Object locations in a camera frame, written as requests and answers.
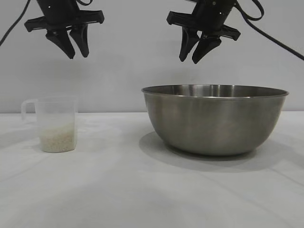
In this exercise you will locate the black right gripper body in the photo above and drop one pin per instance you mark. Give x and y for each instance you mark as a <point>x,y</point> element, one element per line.
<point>211,14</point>

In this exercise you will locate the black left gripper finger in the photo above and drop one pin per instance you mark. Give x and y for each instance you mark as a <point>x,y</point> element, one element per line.
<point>81,38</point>
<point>63,42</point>

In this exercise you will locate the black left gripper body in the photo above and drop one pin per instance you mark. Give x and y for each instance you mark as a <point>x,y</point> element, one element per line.
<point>59,12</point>

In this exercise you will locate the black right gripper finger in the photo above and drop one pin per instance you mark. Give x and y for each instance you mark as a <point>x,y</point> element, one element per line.
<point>205,48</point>
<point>187,42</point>

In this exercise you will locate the clear plastic measuring cup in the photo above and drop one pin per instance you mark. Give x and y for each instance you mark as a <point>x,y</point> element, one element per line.
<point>59,109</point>

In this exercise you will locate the stainless steel mixing bowl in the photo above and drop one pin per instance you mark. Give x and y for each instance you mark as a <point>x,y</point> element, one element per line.
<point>213,123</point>

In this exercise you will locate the white rice grains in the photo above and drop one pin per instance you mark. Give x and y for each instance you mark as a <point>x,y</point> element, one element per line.
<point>59,139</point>

